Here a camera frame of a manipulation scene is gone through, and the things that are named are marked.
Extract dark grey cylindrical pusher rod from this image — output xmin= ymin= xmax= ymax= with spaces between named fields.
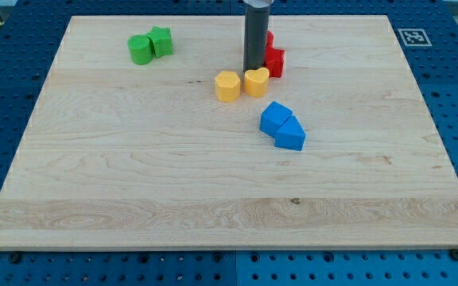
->
xmin=243 ymin=0 xmax=271 ymax=72

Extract yellow heart block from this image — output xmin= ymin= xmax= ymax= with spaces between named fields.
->
xmin=244 ymin=68 xmax=270 ymax=98

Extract yellow hexagon block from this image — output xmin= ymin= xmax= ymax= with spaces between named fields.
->
xmin=215 ymin=71 xmax=241 ymax=102

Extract green star block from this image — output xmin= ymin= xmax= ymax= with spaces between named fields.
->
xmin=146 ymin=26 xmax=173 ymax=58

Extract red block behind rod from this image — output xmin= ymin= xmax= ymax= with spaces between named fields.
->
xmin=264 ymin=31 xmax=285 ymax=78

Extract blue cube block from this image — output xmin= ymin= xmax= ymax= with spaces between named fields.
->
xmin=259 ymin=102 xmax=293 ymax=137

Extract green cylinder block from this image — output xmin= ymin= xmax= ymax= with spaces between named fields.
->
xmin=127 ymin=35 xmax=154 ymax=65

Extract blue pentagon block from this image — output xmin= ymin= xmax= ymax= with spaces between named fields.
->
xmin=274 ymin=116 xmax=305 ymax=151

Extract white fiducial marker tag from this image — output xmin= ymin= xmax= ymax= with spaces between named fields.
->
xmin=398 ymin=29 xmax=432 ymax=47

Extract light wooden board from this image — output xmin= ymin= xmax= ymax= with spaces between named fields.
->
xmin=0 ymin=15 xmax=458 ymax=251

